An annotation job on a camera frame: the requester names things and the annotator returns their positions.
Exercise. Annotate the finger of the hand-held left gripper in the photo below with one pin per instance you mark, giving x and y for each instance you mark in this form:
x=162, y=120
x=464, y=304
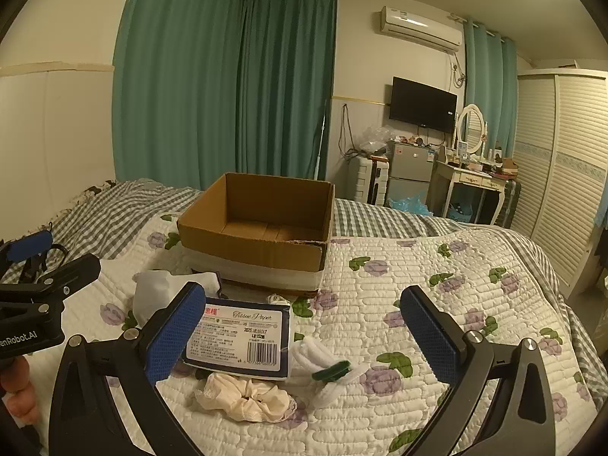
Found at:
x=28, y=244
x=71, y=275

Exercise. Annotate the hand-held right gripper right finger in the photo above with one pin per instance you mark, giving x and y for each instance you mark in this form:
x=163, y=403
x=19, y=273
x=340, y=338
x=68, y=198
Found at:
x=427, y=332

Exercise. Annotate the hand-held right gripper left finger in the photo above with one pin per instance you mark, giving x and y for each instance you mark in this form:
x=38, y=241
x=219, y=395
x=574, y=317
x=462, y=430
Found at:
x=178, y=332

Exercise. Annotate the white cloth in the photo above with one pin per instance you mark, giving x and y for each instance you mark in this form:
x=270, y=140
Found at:
x=152, y=289

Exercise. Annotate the navy tissue pack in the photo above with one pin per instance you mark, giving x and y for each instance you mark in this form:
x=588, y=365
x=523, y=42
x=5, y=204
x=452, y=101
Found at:
x=247, y=337

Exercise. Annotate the cream scrunchie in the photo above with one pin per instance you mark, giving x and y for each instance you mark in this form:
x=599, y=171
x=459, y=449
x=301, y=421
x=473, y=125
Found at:
x=237, y=396

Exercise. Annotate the dark green hair clip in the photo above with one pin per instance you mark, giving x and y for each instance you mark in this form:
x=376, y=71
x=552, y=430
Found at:
x=332, y=371

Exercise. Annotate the brown cardboard box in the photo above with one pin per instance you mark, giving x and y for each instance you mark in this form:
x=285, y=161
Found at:
x=247, y=251

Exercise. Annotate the white fluffy socks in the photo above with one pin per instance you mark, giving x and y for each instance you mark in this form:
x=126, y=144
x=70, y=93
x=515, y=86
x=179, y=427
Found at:
x=308, y=354

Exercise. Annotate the person's left hand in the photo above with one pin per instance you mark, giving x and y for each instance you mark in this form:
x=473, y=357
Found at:
x=21, y=403

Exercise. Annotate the white floral quilt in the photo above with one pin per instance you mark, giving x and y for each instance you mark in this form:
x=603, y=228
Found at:
x=380, y=270

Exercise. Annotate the brown patterned cloth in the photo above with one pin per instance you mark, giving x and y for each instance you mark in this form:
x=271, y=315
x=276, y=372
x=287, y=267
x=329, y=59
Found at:
x=95, y=190

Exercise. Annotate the teal basket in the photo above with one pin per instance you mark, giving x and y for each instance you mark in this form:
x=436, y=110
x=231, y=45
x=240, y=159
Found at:
x=460, y=214

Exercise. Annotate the blue plastic bag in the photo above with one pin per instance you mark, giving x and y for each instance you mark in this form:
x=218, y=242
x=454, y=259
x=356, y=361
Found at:
x=411, y=204

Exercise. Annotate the dark suitcase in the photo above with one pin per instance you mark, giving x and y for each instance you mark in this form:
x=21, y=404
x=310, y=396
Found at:
x=512, y=204

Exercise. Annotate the white dressing table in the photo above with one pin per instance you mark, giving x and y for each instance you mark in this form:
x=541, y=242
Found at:
x=475, y=178

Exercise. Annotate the white suitcase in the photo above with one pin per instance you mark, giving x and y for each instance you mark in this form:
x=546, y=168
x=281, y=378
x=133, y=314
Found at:
x=363, y=180

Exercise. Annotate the grey fridge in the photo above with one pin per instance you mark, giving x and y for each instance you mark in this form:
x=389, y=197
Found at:
x=408, y=161

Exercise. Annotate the clear plastic bags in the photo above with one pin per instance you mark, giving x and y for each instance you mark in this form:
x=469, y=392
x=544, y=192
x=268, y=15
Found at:
x=373, y=140

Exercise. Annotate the white oval mirror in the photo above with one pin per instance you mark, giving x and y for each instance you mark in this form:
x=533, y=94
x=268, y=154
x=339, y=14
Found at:
x=471, y=128

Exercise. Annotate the white louvred wardrobe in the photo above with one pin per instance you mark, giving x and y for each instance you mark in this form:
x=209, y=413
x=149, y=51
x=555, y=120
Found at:
x=570, y=175

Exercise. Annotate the white pole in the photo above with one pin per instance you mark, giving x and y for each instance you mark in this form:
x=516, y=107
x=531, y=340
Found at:
x=322, y=142

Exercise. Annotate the wide green curtain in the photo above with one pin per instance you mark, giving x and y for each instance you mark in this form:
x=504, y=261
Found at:
x=180, y=80

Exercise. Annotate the narrow green curtain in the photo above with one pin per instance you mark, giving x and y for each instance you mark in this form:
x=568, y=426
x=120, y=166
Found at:
x=489, y=90

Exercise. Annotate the white air conditioner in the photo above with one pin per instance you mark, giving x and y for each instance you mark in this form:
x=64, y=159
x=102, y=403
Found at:
x=418, y=26

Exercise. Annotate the black wall television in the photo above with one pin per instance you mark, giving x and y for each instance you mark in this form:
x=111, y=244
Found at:
x=422, y=104

